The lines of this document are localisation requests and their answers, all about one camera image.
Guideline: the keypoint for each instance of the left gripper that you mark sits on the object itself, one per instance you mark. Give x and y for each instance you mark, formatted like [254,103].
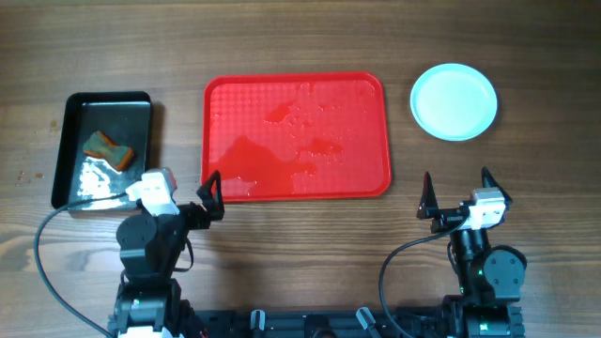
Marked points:
[199,215]

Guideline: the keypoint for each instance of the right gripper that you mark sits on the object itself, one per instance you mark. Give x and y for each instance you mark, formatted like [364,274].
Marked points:
[428,209]

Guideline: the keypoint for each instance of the white plate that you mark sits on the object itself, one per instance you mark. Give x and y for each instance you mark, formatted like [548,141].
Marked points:
[453,102]

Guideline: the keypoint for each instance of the orange green sponge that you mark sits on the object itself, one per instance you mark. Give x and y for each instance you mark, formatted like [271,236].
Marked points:
[99,146]

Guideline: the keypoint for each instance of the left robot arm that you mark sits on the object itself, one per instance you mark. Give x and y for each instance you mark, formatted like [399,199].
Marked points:
[148,301]

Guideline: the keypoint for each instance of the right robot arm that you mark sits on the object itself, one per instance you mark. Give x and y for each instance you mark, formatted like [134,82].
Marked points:
[489,277]

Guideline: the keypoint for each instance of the red plastic tray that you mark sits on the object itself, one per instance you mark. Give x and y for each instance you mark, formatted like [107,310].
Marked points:
[297,136]

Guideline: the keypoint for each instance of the black rectangular water tray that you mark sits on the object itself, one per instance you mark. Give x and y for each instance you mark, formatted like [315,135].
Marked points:
[125,118]

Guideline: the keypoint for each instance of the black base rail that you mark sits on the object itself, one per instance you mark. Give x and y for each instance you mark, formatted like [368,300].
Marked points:
[319,324]

